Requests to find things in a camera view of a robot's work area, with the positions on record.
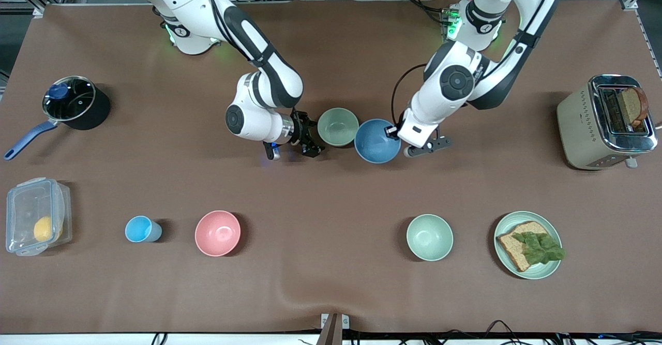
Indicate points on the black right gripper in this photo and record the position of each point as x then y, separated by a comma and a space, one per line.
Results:
300, 129

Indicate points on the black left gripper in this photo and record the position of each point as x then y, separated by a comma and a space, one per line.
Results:
391, 130

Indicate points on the blue bowl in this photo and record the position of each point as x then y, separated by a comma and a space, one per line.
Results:
375, 143

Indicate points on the light green bowl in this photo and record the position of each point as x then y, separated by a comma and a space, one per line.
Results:
337, 126
429, 237

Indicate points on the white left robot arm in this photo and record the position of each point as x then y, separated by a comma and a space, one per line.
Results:
455, 84

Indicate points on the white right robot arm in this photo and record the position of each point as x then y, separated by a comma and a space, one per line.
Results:
269, 81

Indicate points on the pink bowl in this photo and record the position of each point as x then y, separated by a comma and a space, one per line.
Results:
217, 233

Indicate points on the brown table cover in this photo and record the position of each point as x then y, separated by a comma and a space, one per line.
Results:
331, 50

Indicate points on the brown bread slice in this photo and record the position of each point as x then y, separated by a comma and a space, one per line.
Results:
514, 249

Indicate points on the beige and chrome toaster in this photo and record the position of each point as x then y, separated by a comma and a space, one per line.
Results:
579, 128

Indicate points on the green lettuce leaf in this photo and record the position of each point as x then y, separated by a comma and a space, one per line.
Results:
540, 249

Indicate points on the light blue cup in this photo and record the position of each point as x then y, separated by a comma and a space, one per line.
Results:
139, 229

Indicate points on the light green plate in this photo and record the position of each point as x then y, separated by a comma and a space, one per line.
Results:
538, 271

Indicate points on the glass lid with blue knob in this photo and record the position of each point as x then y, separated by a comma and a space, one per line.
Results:
70, 98

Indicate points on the brown toast slice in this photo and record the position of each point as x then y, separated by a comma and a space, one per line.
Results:
633, 107

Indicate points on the yellow lemon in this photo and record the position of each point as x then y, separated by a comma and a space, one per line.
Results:
44, 228

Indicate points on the clear plastic lidded container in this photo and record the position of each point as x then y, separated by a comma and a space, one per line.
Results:
23, 205

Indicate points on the small grey metal bracket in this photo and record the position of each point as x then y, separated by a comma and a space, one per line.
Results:
325, 320
345, 322

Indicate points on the brown post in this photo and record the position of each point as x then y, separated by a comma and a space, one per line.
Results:
331, 334

